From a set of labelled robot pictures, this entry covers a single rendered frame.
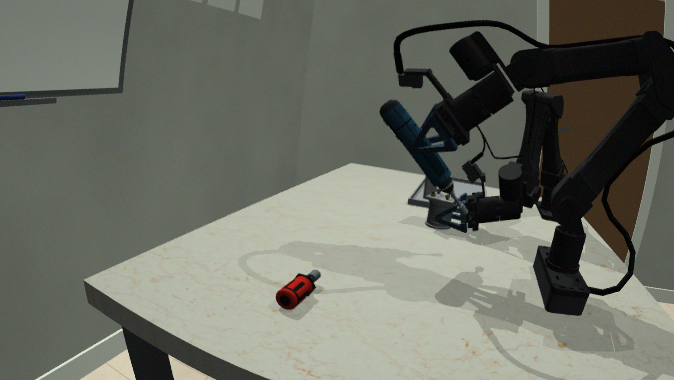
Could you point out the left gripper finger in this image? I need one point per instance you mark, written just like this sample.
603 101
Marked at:
435 138
449 146

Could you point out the dark grey cylinder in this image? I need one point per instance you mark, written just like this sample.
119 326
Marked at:
435 208

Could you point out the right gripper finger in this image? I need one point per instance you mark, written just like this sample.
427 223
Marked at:
461 227
456 216

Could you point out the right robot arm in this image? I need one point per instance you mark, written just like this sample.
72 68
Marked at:
538 114

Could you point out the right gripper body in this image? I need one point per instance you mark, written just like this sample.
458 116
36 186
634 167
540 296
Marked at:
485 209

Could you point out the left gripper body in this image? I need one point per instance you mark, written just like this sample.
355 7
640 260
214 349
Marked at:
463 111

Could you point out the dark blue nut driver barrel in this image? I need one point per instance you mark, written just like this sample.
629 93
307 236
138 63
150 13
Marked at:
406 130

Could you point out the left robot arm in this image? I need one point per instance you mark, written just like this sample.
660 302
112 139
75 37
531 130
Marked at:
572 197

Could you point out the grey metal bracket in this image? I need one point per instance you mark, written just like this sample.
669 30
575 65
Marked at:
429 188

